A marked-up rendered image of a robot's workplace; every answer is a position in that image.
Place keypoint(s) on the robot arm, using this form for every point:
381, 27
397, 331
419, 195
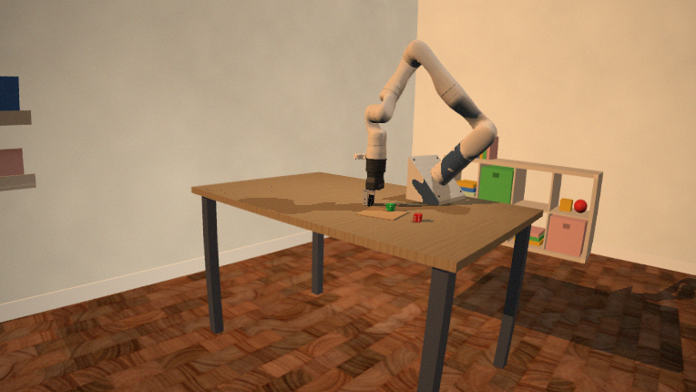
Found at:
471, 147

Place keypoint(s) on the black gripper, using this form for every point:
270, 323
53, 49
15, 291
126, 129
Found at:
375, 157

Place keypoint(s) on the orange flat mat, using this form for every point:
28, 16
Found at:
382, 213

